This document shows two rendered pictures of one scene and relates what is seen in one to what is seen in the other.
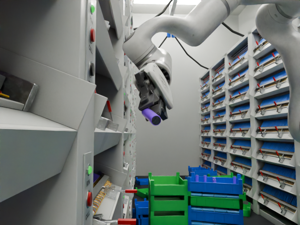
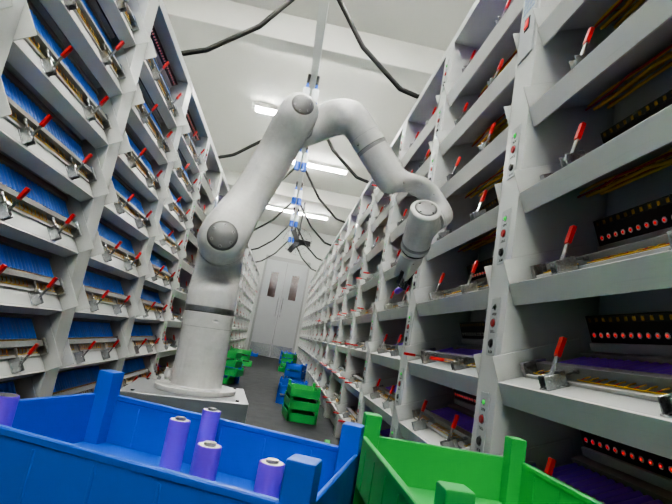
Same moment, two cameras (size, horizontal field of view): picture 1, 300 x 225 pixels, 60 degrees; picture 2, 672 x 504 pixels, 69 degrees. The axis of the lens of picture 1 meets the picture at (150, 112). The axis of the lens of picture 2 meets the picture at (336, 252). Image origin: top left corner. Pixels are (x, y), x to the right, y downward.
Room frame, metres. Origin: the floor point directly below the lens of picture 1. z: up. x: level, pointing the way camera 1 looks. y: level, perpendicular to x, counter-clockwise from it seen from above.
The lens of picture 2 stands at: (2.03, -0.29, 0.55)
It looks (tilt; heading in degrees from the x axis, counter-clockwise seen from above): 10 degrees up; 178
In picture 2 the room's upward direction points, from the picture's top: 10 degrees clockwise
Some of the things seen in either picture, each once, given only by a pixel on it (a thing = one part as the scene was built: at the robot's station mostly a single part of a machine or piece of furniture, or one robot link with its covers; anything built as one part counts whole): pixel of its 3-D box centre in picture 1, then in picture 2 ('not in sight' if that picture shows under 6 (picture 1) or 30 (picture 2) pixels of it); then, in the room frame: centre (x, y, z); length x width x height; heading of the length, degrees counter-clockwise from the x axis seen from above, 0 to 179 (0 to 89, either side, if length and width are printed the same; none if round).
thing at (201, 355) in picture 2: not in sight; (202, 351); (0.80, -0.52, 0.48); 0.19 x 0.19 x 0.18
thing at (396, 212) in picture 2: not in sight; (399, 285); (-0.39, 0.15, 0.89); 0.20 x 0.09 x 1.78; 92
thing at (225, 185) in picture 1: (214, 182); (171, 449); (1.58, -0.39, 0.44); 0.30 x 0.20 x 0.08; 74
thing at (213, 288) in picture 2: not in sight; (218, 267); (0.77, -0.54, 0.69); 0.19 x 0.12 x 0.24; 9
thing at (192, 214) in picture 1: (215, 210); not in sight; (1.58, -0.39, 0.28); 0.30 x 0.20 x 0.08; 74
